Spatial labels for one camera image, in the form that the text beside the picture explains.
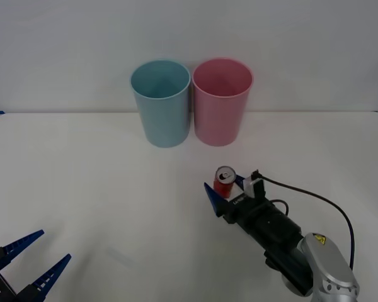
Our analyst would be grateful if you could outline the pink plastic bin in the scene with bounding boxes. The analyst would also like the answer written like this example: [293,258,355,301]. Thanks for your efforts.
[191,57,255,147]

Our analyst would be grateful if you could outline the red drink can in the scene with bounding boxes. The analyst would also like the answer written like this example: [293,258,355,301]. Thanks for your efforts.
[213,165,238,199]

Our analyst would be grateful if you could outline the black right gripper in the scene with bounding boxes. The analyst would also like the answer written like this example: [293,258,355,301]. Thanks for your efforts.
[203,174,285,235]

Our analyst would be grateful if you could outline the pale blue plastic bin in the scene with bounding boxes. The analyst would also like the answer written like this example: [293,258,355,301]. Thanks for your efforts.
[129,59,192,148]

